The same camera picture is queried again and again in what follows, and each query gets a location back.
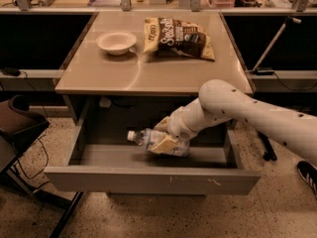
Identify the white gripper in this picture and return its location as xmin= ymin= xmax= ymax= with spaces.
xmin=150 ymin=107 xmax=195 ymax=155

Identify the clear plastic water bottle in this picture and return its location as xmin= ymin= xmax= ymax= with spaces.
xmin=127 ymin=128 xmax=190 ymax=157

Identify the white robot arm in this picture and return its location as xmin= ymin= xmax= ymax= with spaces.
xmin=155 ymin=79 xmax=317 ymax=166

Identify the open grey top drawer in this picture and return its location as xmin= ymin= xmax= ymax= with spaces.
xmin=45 ymin=97 xmax=261 ymax=195

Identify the grey cabinet desk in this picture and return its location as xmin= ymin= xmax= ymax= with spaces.
xmin=53 ymin=10 xmax=256 ymax=131

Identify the brown chip bag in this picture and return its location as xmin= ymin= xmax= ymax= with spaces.
xmin=144 ymin=17 xmax=215 ymax=60

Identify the white bowl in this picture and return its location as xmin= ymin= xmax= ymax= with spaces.
xmin=96 ymin=31 xmax=137 ymax=56

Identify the black table leg stand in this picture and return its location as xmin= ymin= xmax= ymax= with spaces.
xmin=258 ymin=133 xmax=277 ymax=162

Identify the dark brown chair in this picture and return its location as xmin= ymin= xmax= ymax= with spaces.
xmin=0 ymin=94 xmax=51 ymax=183

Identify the black and white sneaker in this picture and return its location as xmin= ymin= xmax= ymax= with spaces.
xmin=297 ymin=161 xmax=317 ymax=198

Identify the black power adapter left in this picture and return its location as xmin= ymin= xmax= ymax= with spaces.
xmin=0 ymin=67 xmax=21 ymax=76

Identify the white rod with black base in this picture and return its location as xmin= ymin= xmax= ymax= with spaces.
xmin=248 ymin=16 xmax=301 ymax=75

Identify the black floor cable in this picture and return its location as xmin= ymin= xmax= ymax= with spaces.
xmin=14 ymin=132 xmax=51 ymax=191

